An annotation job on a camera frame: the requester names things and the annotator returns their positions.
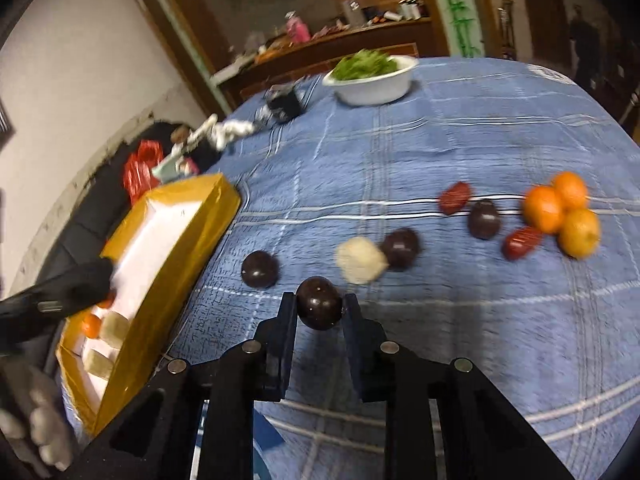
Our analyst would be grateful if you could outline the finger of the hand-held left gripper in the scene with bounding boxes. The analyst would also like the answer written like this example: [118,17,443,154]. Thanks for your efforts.
[30,258,117,319]

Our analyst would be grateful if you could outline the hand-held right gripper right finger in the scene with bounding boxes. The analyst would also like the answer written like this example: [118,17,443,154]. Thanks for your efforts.
[341,292,576,480]

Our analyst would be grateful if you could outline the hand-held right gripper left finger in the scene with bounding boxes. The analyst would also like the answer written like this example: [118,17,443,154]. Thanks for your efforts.
[65,291,301,480]

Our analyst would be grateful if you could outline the pale sugarcane piece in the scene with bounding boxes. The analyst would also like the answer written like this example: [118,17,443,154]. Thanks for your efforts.
[336,237,390,285]
[100,312,132,351]
[82,349,117,380]

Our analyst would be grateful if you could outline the yellow box with white inside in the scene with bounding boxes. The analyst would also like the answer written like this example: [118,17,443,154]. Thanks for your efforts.
[56,173,242,437]

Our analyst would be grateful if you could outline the red date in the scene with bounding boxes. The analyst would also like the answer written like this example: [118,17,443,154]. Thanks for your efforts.
[502,226,544,261]
[438,181,473,216]

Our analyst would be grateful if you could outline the person's left hand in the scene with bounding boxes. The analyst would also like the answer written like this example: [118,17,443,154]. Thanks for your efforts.
[0,358,77,471]

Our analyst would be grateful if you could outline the black sofa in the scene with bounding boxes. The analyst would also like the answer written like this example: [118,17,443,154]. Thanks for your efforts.
[15,120,221,301]

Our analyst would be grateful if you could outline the red plastic bag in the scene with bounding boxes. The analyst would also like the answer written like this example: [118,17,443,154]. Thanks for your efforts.
[122,140,165,206]

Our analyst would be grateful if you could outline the white glove with green cuff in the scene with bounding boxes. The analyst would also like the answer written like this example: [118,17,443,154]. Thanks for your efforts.
[151,142,187,182]

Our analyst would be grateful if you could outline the black jar with pink label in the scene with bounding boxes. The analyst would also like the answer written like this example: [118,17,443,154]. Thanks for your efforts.
[170,126,218,175]

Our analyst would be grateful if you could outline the blue plaid tablecloth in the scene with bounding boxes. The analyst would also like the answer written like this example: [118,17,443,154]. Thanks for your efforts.
[60,56,640,480]

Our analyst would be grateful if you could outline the small black container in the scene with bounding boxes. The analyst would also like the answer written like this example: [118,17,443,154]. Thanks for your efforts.
[265,85,307,123]

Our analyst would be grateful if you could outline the white bowl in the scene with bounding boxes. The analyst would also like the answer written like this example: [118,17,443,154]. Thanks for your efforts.
[322,55,419,107]

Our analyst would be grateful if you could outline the green leafy vegetables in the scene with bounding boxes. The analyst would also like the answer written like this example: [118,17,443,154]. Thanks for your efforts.
[332,49,401,82]

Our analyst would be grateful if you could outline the wooden bar counter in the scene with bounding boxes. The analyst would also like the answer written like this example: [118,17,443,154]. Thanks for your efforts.
[210,16,436,106]

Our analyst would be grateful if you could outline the pink bottle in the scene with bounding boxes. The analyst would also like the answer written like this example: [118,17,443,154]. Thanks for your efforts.
[285,11,312,45]

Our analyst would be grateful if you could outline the wooden chair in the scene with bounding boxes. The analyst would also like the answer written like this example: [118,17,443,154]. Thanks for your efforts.
[497,0,518,61]

